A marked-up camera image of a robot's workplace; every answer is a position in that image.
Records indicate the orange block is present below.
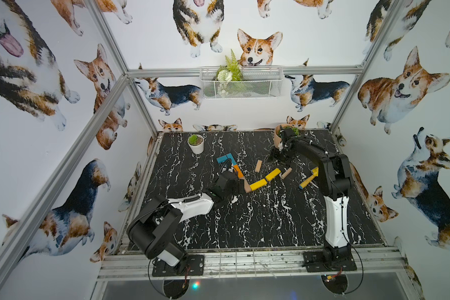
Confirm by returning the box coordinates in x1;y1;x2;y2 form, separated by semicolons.
233;165;244;179

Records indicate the yellow block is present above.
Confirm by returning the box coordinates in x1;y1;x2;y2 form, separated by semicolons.
265;168;281;182
250;179;268;191

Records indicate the teal long block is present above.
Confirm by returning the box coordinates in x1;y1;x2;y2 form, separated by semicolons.
226;153;237;166

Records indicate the natural wood block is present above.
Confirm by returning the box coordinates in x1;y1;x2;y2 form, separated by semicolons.
281;167;293;180
255;160;263;173
242;178;252;193

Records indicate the natural wood block front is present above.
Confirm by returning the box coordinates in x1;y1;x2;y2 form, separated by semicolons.
242;178;252;193

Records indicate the teal short block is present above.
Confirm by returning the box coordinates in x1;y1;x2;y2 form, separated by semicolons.
216;156;228;164

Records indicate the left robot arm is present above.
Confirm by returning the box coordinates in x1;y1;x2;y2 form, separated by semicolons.
127;171;245;268

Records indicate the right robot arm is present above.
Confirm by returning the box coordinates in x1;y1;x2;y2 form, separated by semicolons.
272;125;353;263

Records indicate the green succulent plant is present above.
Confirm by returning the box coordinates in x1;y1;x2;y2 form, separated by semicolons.
276;126;300;137

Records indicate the beige plant pot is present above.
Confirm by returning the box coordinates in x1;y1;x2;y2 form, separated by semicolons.
274;124;295;151

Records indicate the yellow toy shovel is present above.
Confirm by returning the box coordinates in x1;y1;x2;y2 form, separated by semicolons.
299;167;319;190

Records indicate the small white plant pot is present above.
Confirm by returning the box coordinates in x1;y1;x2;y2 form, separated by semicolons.
187;134;205;155

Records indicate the small green plant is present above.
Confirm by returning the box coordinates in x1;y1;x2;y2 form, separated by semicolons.
188;134;202;146

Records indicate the fern and white flower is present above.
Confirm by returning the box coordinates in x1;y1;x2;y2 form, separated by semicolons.
214;50;243;94

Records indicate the white wire basket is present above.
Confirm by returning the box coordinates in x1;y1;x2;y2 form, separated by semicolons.
199;66;285;100

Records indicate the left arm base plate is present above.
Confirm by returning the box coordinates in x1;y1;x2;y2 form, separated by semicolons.
152;254;205;277

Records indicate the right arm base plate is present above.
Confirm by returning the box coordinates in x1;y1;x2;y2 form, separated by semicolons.
302;251;358;273

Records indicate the aluminium frame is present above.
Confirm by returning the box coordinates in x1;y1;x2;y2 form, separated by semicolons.
0;0;428;300

